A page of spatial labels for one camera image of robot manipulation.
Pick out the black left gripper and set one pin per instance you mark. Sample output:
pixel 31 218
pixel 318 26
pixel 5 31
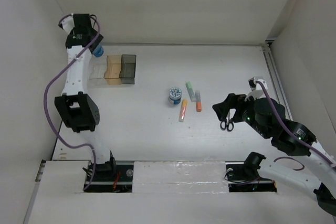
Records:
pixel 98 41

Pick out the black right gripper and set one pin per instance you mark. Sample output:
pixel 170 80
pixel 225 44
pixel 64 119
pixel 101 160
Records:
pixel 232 100

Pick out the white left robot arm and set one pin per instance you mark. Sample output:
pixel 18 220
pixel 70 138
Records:
pixel 77 109

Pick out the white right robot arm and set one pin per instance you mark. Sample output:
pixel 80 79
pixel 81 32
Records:
pixel 267 118

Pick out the orange capped grey highlighter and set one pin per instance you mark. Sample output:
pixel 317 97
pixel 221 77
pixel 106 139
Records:
pixel 198 101

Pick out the green capped highlighter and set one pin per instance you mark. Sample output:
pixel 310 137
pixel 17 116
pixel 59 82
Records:
pixel 190 92

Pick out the clear plastic container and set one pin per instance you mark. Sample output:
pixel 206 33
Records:
pixel 98 67

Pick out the yellow capped orange highlighter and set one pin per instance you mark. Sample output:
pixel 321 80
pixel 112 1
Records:
pixel 183 111

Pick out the amber plastic container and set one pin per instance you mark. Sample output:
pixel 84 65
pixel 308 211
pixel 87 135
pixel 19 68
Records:
pixel 112 73

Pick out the smoky grey plastic container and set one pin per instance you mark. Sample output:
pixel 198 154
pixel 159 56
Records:
pixel 128 68

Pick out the black handled scissors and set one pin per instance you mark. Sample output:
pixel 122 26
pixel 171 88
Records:
pixel 227 124

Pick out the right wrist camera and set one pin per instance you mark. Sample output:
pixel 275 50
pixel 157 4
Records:
pixel 257 86

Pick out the aluminium rail right edge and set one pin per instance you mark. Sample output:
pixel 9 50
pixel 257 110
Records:
pixel 275 78

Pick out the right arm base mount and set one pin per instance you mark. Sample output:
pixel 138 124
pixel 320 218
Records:
pixel 243 177

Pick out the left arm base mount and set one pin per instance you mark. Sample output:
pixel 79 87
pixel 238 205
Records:
pixel 121 182

